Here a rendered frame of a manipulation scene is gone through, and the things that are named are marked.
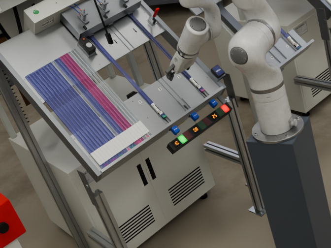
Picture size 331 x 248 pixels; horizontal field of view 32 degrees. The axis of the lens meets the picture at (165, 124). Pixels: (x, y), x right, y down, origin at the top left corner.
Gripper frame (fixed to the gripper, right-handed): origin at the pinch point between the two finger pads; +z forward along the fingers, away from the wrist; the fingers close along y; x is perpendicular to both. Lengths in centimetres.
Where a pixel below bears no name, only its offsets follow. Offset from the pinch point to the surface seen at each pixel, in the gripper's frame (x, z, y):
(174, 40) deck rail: 18.4, 15.3, 18.9
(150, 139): -13.3, 12.9, -22.5
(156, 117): -6.7, 14.4, -13.3
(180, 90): -2.6, 14.6, 3.6
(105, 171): -13.4, 13.9, -45.2
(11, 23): 67, 22, -33
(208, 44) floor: 73, 196, 161
